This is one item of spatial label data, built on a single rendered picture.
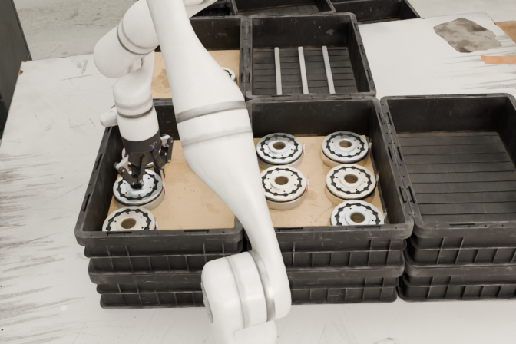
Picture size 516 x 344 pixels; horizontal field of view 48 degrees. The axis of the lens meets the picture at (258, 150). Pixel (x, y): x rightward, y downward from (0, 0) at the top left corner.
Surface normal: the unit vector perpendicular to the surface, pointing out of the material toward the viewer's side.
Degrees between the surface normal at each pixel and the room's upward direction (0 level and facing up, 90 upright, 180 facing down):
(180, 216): 0
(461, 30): 2
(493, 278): 90
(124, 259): 90
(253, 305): 62
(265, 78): 0
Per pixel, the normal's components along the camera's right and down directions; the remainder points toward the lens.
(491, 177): -0.03, -0.76
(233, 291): 0.17, -0.26
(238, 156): 0.50, -0.11
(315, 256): 0.01, 0.65
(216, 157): -0.07, 0.14
